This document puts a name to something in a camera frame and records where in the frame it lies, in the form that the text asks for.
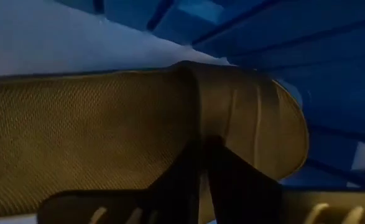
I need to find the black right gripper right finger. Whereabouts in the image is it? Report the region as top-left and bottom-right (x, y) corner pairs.
(205, 136), (365, 224)

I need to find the blue plastic bin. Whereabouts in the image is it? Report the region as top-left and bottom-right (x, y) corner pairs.
(0, 0), (365, 191)

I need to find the tan rubber slide sandal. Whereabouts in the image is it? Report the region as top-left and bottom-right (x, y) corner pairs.
(0, 60), (310, 224)

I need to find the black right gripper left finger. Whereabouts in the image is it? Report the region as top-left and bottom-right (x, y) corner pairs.
(37, 139), (201, 224)

